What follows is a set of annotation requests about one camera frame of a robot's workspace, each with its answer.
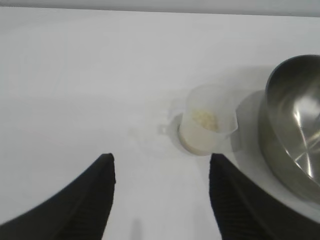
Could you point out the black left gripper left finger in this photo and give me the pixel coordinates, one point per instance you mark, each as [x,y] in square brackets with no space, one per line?
[62,212]

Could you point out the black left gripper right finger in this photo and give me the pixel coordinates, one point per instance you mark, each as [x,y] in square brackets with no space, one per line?
[250,215]

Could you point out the clear plastic measuring cup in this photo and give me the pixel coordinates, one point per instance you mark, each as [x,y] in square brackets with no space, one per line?
[197,135]

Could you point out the stainless steel mixing bowl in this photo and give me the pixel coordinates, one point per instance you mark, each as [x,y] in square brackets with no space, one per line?
[287,125]

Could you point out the white uncooked rice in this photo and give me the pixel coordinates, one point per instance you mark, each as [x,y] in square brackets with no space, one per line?
[206,120]

